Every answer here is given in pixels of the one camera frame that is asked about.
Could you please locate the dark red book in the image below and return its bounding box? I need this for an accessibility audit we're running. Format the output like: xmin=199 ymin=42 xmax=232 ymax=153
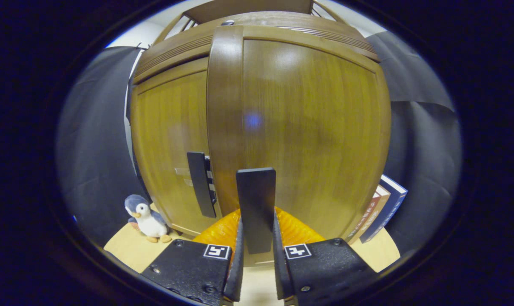
xmin=346 ymin=193 xmax=378 ymax=241

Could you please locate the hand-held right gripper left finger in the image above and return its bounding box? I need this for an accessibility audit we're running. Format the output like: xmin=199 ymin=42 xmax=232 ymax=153
xmin=140 ymin=207 xmax=245 ymax=306

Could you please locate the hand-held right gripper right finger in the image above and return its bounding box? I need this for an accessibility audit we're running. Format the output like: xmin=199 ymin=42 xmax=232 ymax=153
xmin=273 ymin=207 xmax=378 ymax=306

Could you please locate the dark blue book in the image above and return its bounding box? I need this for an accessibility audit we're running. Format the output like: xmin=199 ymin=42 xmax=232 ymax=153
xmin=360 ymin=174 xmax=408 ymax=244

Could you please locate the penguin plush toy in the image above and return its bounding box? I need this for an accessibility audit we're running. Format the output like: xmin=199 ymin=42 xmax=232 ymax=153
xmin=125 ymin=195 xmax=172 ymax=244

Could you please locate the wooden cabinet drawer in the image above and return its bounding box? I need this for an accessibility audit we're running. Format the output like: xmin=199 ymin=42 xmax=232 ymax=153
xmin=133 ymin=12 xmax=381 ymax=83

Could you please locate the black door handle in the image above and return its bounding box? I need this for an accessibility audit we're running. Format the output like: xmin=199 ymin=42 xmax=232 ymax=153
xmin=187 ymin=152 xmax=217 ymax=218
xmin=236 ymin=167 xmax=277 ymax=255

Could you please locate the wooden double-door shoe cabinet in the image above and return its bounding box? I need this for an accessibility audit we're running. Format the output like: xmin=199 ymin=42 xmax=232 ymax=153
xmin=129 ymin=0 xmax=392 ymax=266

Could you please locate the wooden shoe cabinet door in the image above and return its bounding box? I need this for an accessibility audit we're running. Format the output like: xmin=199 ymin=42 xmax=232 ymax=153
xmin=131 ymin=70 xmax=223 ymax=236
xmin=207 ymin=25 xmax=392 ymax=266

